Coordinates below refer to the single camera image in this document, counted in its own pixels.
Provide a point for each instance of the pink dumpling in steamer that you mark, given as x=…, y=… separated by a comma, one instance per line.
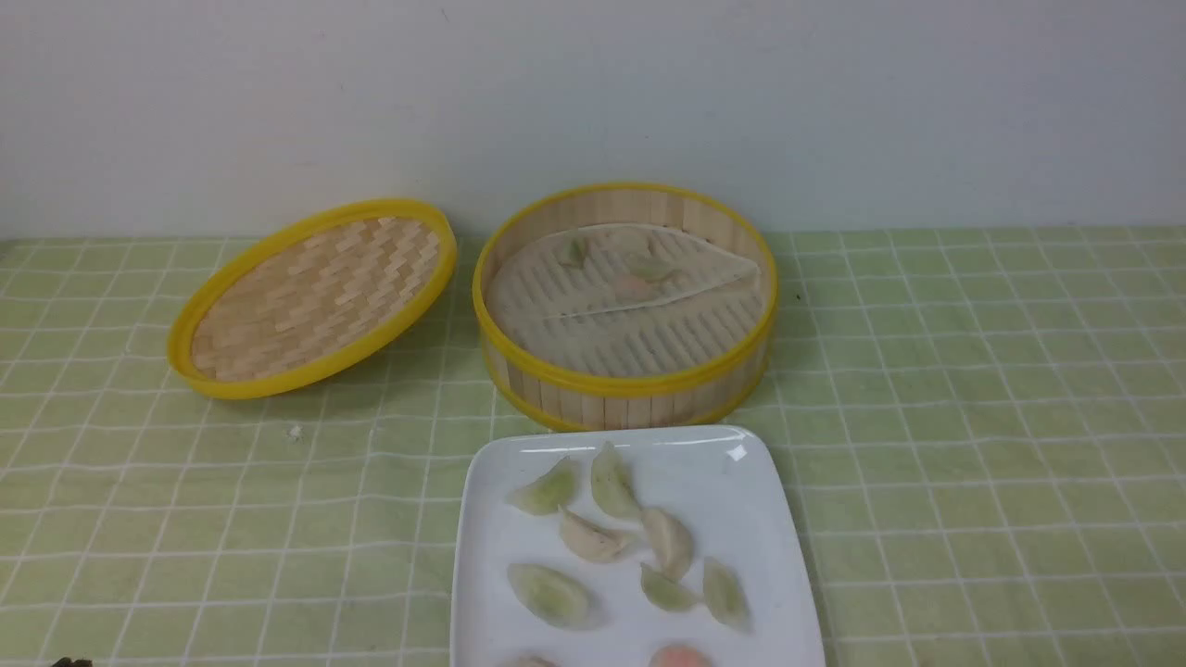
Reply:
x=629, y=287

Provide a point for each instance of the green dumpling upper left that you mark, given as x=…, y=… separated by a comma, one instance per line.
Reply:
x=554, y=490

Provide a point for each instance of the green dumpling lower middle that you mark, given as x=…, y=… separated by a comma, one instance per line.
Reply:
x=664, y=593

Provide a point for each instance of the white square plate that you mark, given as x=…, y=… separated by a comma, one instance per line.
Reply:
x=718, y=480

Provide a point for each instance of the green checkered tablecloth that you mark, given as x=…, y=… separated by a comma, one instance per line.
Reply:
x=980, y=435

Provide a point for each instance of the pink dumpling on plate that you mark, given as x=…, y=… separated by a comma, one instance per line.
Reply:
x=679, y=655

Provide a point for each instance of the white dumpling centre right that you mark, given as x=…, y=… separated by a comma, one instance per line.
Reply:
x=670, y=540

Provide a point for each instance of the green dumpling in steamer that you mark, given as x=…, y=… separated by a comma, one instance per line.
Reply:
x=650, y=269

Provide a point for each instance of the yellow-rimmed bamboo steamer lid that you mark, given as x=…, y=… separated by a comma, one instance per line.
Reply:
x=313, y=299

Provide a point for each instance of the white dumpling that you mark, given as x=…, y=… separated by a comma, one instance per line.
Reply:
x=670, y=540
x=590, y=541

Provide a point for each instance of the white steamer liner paper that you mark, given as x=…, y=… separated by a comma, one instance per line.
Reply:
x=573, y=320

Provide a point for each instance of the green dumpling lower right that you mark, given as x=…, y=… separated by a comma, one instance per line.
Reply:
x=724, y=596

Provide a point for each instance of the green dumpling upper middle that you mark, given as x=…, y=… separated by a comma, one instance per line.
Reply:
x=611, y=485

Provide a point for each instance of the pale dumpling in steamer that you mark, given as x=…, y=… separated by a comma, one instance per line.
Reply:
x=573, y=253

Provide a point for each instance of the green dumpling lower left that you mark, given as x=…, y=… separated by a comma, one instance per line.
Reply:
x=553, y=597

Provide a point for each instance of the white dumpling centre left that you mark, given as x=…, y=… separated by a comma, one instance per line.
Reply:
x=590, y=541

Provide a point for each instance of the yellow-rimmed bamboo steamer basket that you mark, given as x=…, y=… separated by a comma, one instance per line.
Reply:
x=568, y=401

